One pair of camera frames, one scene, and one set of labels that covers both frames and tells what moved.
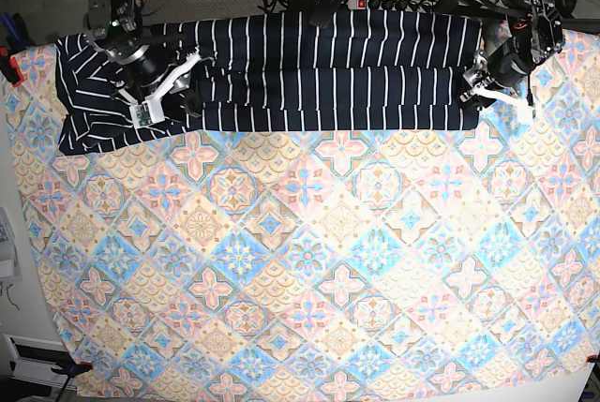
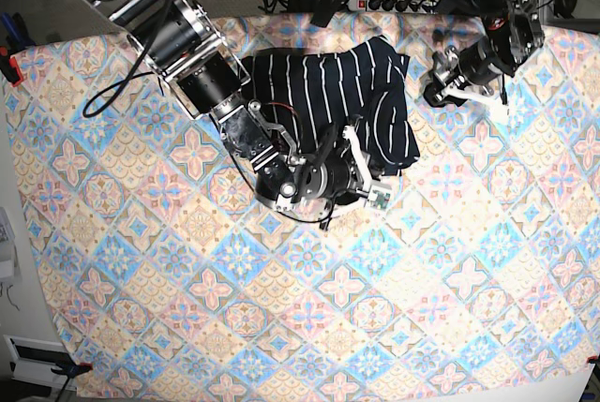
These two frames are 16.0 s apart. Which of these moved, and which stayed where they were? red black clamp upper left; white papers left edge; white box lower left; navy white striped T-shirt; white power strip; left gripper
Moved: navy white striped T-shirt; left gripper
Stayed: white power strip; white box lower left; white papers left edge; red black clamp upper left
